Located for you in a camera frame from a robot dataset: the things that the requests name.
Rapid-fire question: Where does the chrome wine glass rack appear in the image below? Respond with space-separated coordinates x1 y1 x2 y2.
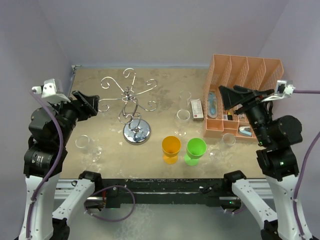
98 68 158 145

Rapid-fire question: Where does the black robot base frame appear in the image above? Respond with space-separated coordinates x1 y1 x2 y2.
89 178 242 210

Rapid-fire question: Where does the orange plastic goblet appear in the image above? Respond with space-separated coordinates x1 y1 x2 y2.
161 136 182 165

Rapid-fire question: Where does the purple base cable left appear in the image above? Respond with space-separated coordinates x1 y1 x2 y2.
83 185 136 223

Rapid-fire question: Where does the orange desk file organizer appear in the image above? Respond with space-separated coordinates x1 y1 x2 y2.
203 54 284 142

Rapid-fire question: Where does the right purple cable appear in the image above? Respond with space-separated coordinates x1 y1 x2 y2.
292 89 320 240

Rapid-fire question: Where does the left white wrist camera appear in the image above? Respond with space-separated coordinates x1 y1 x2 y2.
31 78 71 105

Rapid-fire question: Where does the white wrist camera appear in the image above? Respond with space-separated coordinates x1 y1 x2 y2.
262 79 296 102
31 78 71 105

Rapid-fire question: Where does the green plastic goblet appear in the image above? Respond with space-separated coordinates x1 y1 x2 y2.
184 137 207 166

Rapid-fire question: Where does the clear wine glass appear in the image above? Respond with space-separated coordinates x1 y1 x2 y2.
174 109 191 138
75 135 103 163
208 133 236 163

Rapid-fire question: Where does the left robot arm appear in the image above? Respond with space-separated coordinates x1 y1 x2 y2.
17 90 103 240

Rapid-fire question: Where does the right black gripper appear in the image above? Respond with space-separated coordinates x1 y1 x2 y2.
217 84 272 143

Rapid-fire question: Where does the blue stapler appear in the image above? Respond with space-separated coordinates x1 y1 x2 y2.
238 126 253 137

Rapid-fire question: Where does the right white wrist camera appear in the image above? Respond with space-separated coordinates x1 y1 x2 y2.
262 79 296 102

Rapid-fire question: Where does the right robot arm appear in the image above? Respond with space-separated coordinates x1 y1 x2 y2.
218 85 315 240

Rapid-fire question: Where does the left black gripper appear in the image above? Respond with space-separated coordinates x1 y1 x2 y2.
49 89 99 145

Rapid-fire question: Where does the blue item in tray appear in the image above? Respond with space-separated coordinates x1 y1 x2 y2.
207 91 218 119

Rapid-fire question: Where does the clear tall glass back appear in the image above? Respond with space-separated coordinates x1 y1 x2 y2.
178 90 192 110

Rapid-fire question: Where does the white red small box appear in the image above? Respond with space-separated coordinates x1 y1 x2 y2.
190 99 204 122

